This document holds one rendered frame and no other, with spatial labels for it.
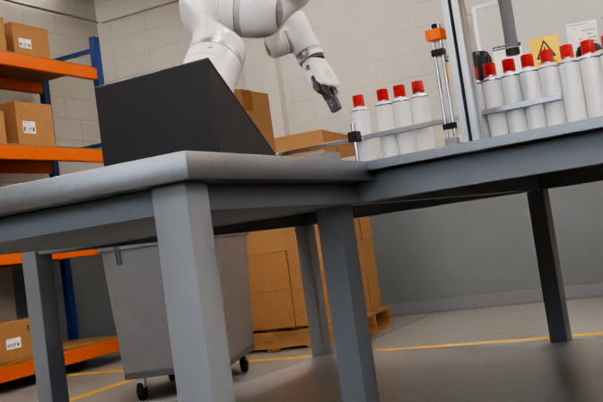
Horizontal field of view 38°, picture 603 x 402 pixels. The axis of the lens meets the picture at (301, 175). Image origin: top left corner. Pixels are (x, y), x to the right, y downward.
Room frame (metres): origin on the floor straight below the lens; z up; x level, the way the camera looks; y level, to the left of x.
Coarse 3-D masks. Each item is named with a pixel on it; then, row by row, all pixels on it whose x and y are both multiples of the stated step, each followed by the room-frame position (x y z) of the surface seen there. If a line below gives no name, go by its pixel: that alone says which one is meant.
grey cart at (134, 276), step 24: (216, 240) 4.41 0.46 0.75; (240, 240) 5.03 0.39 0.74; (120, 264) 4.45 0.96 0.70; (144, 264) 4.45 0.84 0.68; (240, 264) 4.97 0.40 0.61; (120, 288) 4.48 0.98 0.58; (144, 288) 4.46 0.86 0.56; (240, 288) 4.91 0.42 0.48; (120, 312) 4.49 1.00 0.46; (144, 312) 4.47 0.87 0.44; (240, 312) 4.86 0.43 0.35; (120, 336) 4.50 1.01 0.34; (144, 336) 4.48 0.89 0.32; (168, 336) 4.47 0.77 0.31; (240, 336) 4.80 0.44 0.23; (144, 360) 4.49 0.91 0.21; (168, 360) 4.48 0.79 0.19; (240, 360) 5.06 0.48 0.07; (144, 384) 4.56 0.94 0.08
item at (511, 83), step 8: (504, 64) 2.31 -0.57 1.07; (512, 64) 2.30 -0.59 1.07; (504, 72) 2.31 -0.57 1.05; (512, 72) 2.30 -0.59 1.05; (504, 80) 2.30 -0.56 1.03; (512, 80) 2.29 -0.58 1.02; (504, 88) 2.31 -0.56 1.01; (512, 88) 2.29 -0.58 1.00; (520, 88) 2.30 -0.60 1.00; (504, 96) 2.31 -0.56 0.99; (512, 96) 2.29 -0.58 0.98; (520, 96) 2.30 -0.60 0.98; (504, 104) 2.32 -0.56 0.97; (512, 112) 2.30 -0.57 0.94; (520, 112) 2.29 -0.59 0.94; (512, 120) 2.30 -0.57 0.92; (520, 120) 2.29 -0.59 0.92; (512, 128) 2.30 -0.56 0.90; (520, 128) 2.29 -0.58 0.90
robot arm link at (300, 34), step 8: (296, 16) 2.63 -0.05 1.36; (304, 16) 2.65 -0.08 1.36; (288, 24) 2.63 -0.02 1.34; (296, 24) 2.62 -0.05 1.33; (304, 24) 2.63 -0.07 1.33; (288, 32) 2.62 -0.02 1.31; (296, 32) 2.62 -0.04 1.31; (304, 32) 2.62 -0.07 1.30; (312, 32) 2.64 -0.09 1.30; (288, 40) 2.62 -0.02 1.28; (296, 40) 2.62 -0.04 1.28; (304, 40) 2.61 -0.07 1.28; (312, 40) 2.62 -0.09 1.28; (296, 48) 2.62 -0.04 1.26; (304, 48) 2.61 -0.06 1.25; (296, 56) 2.64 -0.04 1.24
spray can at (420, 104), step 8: (416, 88) 2.45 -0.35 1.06; (416, 96) 2.44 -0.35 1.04; (424, 96) 2.45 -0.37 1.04; (416, 104) 2.45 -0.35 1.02; (424, 104) 2.44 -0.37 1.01; (416, 112) 2.45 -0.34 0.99; (424, 112) 2.44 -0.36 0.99; (416, 120) 2.45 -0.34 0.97; (424, 120) 2.44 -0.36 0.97; (424, 128) 2.44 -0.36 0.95; (432, 128) 2.45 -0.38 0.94; (416, 136) 2.46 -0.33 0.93; (424, 136) 2.44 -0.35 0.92; (432, 136) 2.45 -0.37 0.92; (424, 144) 2.44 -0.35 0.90; (432, 144) 2.45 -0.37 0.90
